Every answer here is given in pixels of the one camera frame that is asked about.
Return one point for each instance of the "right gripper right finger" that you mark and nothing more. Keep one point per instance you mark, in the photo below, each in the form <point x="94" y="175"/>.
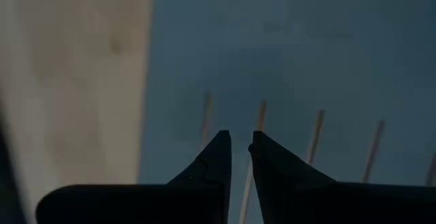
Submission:
<point x="323" y="203"/>

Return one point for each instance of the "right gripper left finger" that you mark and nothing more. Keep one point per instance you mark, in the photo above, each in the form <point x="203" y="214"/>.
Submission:
<point x="153" y="203"/>

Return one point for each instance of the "slotted grey bin divider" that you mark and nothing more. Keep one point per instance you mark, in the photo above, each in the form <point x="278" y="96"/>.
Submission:
<point x="272" y="64"/>

